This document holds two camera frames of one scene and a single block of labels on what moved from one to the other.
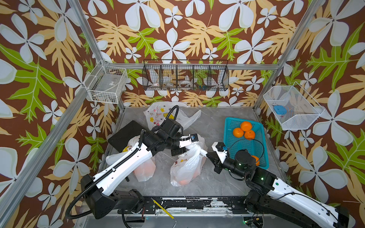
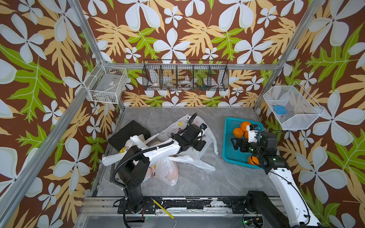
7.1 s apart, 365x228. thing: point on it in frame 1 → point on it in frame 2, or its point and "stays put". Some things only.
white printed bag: [188, 166] → [166, 170]
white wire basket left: [106, 84] stays put
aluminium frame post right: [310, 18] stays put
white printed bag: [157, 112] → [192, 135]
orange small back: [238, 132] stays put
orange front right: [257, 163] stays put
